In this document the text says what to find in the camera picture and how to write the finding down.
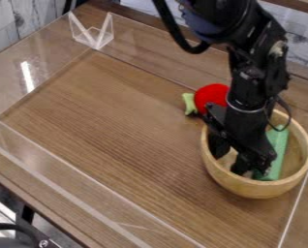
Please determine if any brown wooden bowl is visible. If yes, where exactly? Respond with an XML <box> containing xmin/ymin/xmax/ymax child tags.
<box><xmin>200</xmin><ymin>119</ymin><xmax>308</xmax><ymax>200</ymax></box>

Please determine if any red plush tomato toy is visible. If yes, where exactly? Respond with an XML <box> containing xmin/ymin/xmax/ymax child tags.
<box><xmin>182</xmin><ymin>83</ymin><xmax>229</xmax><ymax>115</ymax></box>

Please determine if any clear acrylic tray wall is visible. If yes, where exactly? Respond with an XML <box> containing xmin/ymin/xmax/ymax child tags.
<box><xmin>0</xmin><ymin>119</ymin><xmax>204</xmax><ymax>248</ymax></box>

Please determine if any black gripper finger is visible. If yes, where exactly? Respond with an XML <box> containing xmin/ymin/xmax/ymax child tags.
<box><xmin>230</xmin><ymin>153</ymin><xmax>264</xmax><ymax>175</ymax></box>
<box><xmin>208</xmin><ymin>131</ymin><xmax>230</xmax><ymax>160</ymax></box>

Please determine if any black cable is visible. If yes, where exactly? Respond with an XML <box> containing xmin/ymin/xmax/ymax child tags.
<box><xmin>150</xmin><ymin>0</ymin><xmax>212</xmax><ymax>55</ymax></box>

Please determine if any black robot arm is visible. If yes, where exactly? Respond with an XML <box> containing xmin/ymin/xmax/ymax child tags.
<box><xmin>180</xmin><ymin>0</ymin><xmax>289</xmax><ymax>175</ymax></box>

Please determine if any clear acrylic corner bracket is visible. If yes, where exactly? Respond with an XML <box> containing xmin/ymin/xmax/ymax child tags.
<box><xmin>66</xmin><ymin>13</ymin><xmax>113</xmax><ymax>50</ymax></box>

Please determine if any green rectangular block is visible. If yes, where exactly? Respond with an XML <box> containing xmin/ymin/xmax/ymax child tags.
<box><xmin>252</xmin><ymin>125</ymin><xmax>289</xmax><ymax>181</ymax></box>

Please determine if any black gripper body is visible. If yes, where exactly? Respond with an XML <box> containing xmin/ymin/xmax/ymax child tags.
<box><xmin>202</xmin><ymin>103</ymin><xmax>276</xmax><ymax>171</ymax></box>

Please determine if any black device under table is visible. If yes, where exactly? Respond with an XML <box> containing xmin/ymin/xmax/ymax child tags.
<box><xmin>0</xmin><ymin>223</ymin><xmax>62</xmax><ymax>248</ymax></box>

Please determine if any black table leg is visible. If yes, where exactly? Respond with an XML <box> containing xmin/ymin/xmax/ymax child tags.
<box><xmin>21</xmin><ymin>205</ymin><xmax>34</xmax><ymax>224</ymax></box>

